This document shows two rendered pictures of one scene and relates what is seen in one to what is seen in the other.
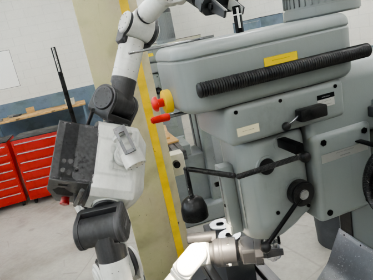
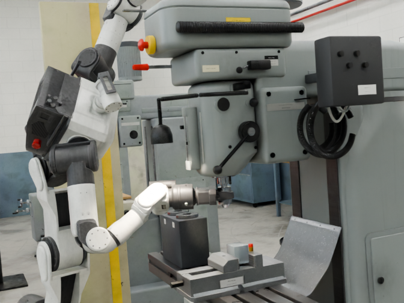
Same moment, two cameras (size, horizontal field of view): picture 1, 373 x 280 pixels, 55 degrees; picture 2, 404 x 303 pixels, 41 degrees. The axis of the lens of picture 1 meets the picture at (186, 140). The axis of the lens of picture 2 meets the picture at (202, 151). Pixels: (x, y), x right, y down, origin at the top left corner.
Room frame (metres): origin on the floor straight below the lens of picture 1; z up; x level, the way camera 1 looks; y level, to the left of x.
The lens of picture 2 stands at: (-0.86, 0.17, 1.49)
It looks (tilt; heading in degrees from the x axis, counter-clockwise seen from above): 3 degrees down; 351
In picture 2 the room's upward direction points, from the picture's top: 4 degrees counter-clockwise
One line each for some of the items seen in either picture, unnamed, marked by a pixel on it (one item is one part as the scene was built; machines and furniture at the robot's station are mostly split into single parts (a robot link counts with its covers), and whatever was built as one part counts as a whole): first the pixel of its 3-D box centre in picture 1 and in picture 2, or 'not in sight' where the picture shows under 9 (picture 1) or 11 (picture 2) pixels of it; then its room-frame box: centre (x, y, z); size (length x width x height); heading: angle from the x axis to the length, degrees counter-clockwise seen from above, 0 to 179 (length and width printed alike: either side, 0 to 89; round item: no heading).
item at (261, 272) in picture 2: not in sight; (230, 270); (0.90, -0.18, 0.99); 0.35 x 0.15 x 0.11; 104
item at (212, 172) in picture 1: (212, 172); (180, 97); (0.82, -0.05, 1.58); 0.17 x 0.01 x 0.01; 44
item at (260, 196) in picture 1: (263, 179); (221, 128); (0.97, -0.20, 1.47); 0.21 x 0.19 x 0.32; 14
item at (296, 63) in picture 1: (287, 69); (242, 27); (0.84, -0.26, 1.79); 0.45 x 0.04 x 0.04; 104
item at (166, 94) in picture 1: (166, 101); (150, 44); (0.92, 0.03, 1.76); 0.06 x 0.02 x 0.06; 14
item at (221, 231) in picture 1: (228, 250); (184, 236); (1.31, -0.08, 1.04); 0.22 x 0.12 x 0.20; 14
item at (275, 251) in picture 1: (273, 253); (225, 195); (0.94, -0.19, 1.24); 0.06 x 0.02 x 0.03; 81
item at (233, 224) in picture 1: (229, 198); (191, 138); (0.94, -0.09, 1.45); 0.04 x 0.04 x 0.21; 14
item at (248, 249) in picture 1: (242, 250); (198, 196); (0.99, -0.10, 1.24); 0.13 x 0.12 x 0.10; 171
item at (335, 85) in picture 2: not in sight; (350, 71); (0.72, -0.57, 1.62); 0.20 x 0.09 x 0.21; 104
